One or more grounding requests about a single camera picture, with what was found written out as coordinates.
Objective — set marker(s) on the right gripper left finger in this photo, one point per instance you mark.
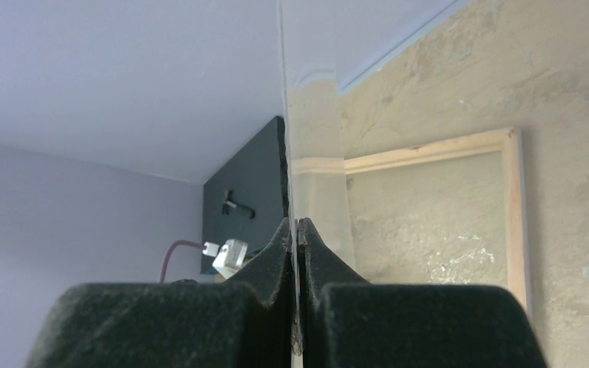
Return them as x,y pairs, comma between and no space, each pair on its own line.
244,321

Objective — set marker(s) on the wooden picture frame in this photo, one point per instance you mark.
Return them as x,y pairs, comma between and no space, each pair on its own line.
507,141

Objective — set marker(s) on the small black hammer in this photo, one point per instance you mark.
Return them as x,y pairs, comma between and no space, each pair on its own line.
229,204

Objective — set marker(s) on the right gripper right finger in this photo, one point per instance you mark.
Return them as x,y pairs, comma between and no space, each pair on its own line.
347,321

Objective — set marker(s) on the dark network switch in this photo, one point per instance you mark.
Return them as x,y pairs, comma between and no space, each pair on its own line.
258,176

